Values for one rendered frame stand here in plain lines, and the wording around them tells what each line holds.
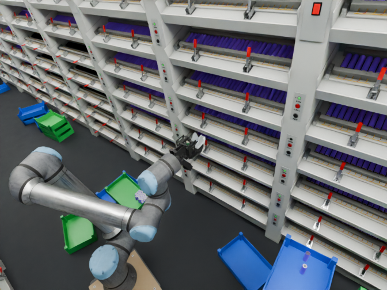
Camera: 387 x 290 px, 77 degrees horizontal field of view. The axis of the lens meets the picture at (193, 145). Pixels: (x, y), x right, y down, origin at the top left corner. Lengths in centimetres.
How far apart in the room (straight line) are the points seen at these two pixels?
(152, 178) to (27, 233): 157
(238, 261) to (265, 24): 133
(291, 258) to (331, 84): 73
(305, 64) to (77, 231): 184
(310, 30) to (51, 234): 206
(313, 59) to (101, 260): 128
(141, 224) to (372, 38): 92
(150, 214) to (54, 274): 117
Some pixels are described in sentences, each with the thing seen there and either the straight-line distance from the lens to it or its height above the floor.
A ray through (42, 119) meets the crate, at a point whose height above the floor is 17.
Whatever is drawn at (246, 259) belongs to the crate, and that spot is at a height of 0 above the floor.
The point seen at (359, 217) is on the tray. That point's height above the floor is 55.
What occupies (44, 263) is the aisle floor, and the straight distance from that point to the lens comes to 211.
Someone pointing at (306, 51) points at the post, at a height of 125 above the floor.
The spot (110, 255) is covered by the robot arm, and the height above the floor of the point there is 40.
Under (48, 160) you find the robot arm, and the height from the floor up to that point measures 89.
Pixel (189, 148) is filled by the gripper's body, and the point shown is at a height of 90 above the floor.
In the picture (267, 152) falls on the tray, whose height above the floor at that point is 73.
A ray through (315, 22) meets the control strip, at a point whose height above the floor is 133.
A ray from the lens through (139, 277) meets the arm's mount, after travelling 161.
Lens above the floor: 158
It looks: 41 degrees down
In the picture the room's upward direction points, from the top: 9 degrees counter-clockwise
